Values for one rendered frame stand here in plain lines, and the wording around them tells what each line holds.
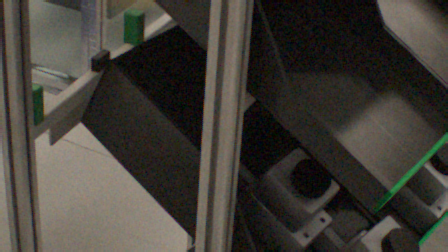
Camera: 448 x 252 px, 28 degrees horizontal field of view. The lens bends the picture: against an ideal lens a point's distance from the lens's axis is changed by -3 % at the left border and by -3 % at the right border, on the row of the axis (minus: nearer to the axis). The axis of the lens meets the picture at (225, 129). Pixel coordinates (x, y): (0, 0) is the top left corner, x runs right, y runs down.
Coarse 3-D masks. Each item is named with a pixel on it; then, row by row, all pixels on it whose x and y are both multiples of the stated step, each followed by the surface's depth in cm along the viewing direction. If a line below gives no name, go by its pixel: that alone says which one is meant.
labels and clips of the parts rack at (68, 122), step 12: (132, 12) 80; (132, 24) 80; (132, 36) 81; (96, 60) 76; (96, 72) 77; (36, 84) 69; (36, 96) 68; (36, 108) 69; (84, 108) 78; (36, 120) 69; (60, 120) 75; (72, 120) 77; (60, 132) 76
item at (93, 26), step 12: (84, 0) 146; (96, 0) 145; (84, 12) 147; (96, 12) 146; (84, 24) 148; (96, 24) 147; (84, 36) 149; (96, 36) 148; (84, 48) 151; (96, 48) 149; (84, 60) 152; (36, 72) 159; (84, 72) 153; (48, 84) 159; (60, 84) 157
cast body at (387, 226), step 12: (372, 228) 68; (384, 228) 69; (396, 228) 68; (324, 240) 72; (336, 240) 71; (360, 240) 67; (372, 240) 67; (384, 240) 67; (396, 240) 67; (408, 240) 67
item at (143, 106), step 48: (144, 48) 69; (192, 48) 78; (96, 96) 69; (144, 96) 66; (192, 96) 78; (144, 144) 68; (192, 144) 65; (288, 144) 77; (192, 192) 67; (240, 240) 66
